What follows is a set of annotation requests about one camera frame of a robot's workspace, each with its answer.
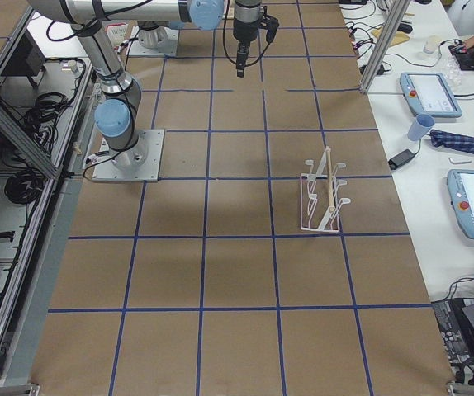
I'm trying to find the blue cup on desk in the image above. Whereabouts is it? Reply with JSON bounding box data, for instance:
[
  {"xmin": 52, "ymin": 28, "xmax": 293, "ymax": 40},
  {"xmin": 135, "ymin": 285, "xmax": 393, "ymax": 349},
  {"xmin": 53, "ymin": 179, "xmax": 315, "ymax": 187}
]
[{"xmin": 407, "ymin": 114, "xmax": 435, "ymax": 141}]

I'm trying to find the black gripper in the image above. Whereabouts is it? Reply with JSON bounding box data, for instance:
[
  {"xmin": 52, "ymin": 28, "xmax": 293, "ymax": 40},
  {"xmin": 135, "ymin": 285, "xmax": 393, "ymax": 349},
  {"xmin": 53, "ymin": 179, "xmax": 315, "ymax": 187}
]
[{"xmin": 233, "ymin": 19, "xmax": 260, "ymax": 78}]

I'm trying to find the teach pendant far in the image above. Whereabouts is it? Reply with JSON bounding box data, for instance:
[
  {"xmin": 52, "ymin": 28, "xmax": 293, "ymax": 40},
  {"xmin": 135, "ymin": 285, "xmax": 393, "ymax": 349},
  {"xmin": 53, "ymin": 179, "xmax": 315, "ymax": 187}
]
[{"xmin": 399, "ymin": 73, "xmax": 462, "ymax": 119}]

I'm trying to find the aluminium frame post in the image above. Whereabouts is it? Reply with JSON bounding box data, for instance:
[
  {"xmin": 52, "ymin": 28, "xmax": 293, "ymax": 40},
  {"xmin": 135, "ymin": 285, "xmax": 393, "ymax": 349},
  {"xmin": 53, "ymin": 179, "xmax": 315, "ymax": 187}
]
[{"xmin": 360, "ymin": 0, "xmax": 410, "ymax": 94}]

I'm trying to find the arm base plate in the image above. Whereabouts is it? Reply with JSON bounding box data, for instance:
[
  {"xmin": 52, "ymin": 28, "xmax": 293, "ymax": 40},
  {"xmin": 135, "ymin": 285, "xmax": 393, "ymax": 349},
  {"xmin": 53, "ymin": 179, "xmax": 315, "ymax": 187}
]
[
  {"xmin": 92, "ymin": 130, "xmax": 165, "ymax": 182},
  {"xmin": 130, "ymin": 26, "xmax": 179, "ymax": 57}
]

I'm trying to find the black power adapter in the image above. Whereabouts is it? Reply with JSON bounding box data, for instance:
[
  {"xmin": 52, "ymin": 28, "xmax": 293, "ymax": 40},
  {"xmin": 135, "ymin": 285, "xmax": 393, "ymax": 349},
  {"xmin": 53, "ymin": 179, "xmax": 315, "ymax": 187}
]
[{"xmin": 388, "ymin": 149, "xmax": 416, "ymax": 171}]

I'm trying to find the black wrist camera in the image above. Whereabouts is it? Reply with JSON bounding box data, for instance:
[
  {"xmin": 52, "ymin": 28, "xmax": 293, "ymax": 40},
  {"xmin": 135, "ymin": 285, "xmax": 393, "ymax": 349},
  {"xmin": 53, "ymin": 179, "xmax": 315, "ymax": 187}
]
[{"xmin": 263, "ymin": 14, "xmax": 279, "ymax": 45}]

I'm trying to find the white wire cup rack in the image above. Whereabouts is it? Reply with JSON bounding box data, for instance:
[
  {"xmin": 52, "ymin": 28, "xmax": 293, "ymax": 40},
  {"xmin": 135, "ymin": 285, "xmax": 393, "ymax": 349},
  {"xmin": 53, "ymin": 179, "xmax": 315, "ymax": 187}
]
[{"xmin": 299, "ymin": 146, "xmax": 351, "ymax": 233}]

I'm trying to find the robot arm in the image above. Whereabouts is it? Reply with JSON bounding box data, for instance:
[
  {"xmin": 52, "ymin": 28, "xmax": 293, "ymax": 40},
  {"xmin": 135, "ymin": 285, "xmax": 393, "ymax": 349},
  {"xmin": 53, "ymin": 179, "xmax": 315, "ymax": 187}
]
[{"xmin": 29, "ymin": 1, "xmax": 225, "ymax": 166}]

